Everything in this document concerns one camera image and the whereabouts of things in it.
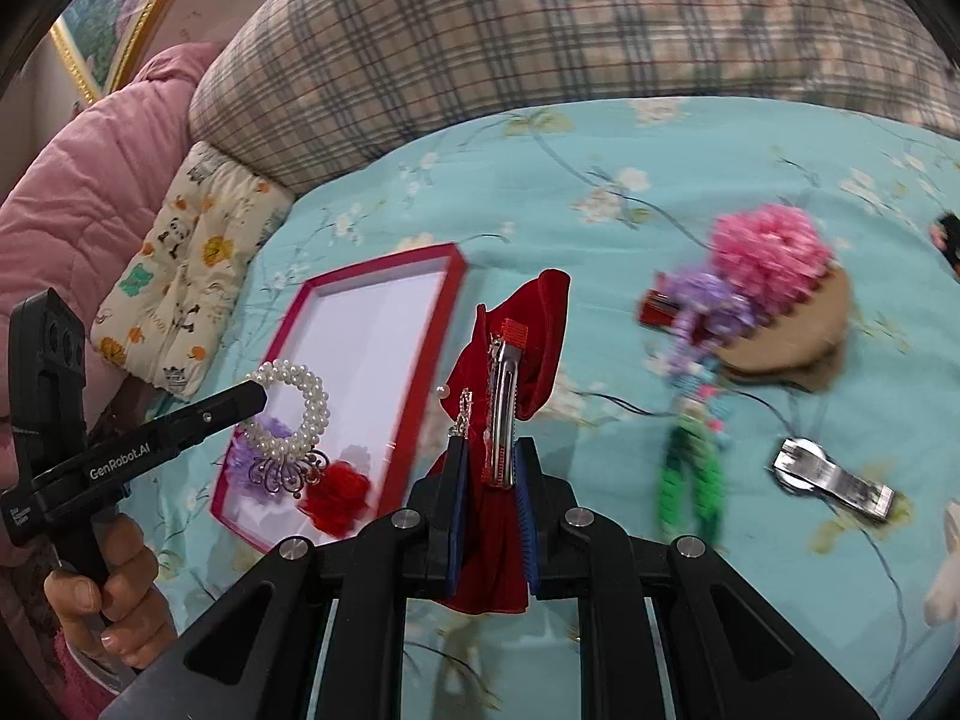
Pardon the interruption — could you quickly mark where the pearl bracelet with metal butterfly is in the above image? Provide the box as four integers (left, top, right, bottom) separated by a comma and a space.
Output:
238, 360, 332, 497

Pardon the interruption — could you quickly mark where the red tray box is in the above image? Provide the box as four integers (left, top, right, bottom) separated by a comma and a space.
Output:
210, 242, 470, 556

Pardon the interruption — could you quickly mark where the person's left hand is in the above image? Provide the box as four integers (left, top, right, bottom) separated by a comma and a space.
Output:
43, 517, 178, 672

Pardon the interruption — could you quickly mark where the lavender sequin scrunchie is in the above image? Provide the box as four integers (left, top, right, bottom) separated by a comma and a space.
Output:
667, 270, 755, 352

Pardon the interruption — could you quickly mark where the purple flower scrunchie with pearls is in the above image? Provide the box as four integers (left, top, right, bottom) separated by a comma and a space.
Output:
225, 420, 301, 502

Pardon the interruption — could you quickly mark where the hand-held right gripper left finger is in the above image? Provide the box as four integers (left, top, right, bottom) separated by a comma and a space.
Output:
97, 436, 471, 720

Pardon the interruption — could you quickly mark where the silver wristwatch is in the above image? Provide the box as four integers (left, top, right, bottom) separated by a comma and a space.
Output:
771, 436, 897, 524

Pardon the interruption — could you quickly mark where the gold framed picture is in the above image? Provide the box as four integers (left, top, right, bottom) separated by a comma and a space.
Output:
49, 0, 218, 106

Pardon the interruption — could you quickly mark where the pink flower scrunchie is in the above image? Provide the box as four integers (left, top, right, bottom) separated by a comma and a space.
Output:
709, 202, 835, 310

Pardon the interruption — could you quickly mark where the tan claw hair clip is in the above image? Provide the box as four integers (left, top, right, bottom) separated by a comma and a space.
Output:
716, 266, 856, 395

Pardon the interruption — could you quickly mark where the green ribbon hair accessory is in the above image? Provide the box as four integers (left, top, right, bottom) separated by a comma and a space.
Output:
656, 405, 728, 542

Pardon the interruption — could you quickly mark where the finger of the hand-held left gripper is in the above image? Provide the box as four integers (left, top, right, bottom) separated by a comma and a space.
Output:
159, 379, 269, 460

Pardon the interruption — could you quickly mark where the red flower scrunchie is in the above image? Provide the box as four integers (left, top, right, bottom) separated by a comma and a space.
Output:
300, 461, 374, 539

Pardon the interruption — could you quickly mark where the pink quilt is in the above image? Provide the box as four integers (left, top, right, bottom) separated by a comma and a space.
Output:
0, 41, 242, 567

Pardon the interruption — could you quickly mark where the red velvet bow hair clip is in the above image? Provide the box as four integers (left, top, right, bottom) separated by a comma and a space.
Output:
431, 268, 571, 614

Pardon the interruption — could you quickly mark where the panda print pillow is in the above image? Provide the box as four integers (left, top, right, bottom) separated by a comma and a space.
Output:
90, 141, 296, 401

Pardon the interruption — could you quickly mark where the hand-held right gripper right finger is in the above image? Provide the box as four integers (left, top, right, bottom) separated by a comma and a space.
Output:
514, 436, 882, 720

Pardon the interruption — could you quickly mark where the plaid pillow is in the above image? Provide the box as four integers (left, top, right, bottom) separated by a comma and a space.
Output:
187, 0, 960, 197

